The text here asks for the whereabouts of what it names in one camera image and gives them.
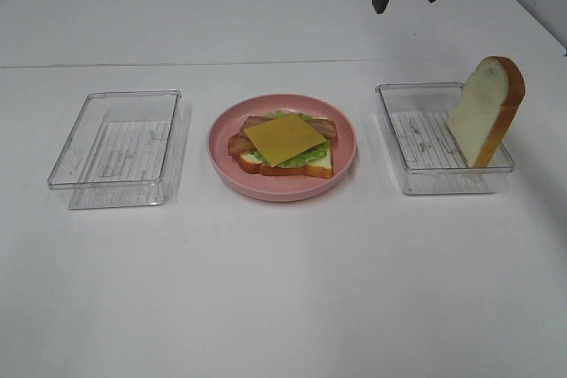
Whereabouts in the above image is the bread slice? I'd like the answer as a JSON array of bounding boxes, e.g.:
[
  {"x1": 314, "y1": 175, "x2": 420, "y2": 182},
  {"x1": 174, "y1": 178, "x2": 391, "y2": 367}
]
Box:
[
  {"x1": 447, "y1": 56, "x2": 525, "y2": 168},
  {"x1": 235, "y1": 150, "x2": 334, "y2": 179}
]

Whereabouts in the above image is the green lettuce leaf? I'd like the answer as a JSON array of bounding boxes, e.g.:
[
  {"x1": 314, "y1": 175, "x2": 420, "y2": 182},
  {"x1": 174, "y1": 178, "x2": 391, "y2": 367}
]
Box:
[{"x1": 251, "y1": 109, "x2": 331, "y2": 170}]

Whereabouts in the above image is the yellow cheese slice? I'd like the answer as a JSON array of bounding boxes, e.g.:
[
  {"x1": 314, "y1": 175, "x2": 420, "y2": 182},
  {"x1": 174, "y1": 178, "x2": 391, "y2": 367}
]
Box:
[{"x1": 243, "y1": 112, "x2": 330, "y2": 168}]

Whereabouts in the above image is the clear right plastic tray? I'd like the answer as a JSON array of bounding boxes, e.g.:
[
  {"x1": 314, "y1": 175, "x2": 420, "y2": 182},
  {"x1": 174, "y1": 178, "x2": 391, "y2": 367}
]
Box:
[{"x1": 376, "y1": 82, "x2": 515, "y2": 196}]

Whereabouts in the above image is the clear plastic tray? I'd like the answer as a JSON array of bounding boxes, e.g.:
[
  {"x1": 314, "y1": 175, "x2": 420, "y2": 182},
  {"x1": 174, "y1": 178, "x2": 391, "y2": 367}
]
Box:
[
  {"x1": 376, "y1": 82, "x2": 515, "y2": 196},
  {"x1": 47, "y1": 90, "x2": 185, "y2": 210}
]

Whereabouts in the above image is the pink round plate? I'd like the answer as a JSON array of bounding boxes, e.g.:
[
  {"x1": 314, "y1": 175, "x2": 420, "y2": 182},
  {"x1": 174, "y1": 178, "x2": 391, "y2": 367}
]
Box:
[{"x1": 207, "y1": 94, "x2": 357, "y2": 202}]

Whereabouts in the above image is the clear left plastic tray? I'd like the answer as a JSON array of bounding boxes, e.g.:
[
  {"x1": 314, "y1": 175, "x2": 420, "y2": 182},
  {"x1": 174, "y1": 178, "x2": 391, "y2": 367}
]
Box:
[{"x1": 47, "y1": 90, "x2": 185, "y2": 210}]

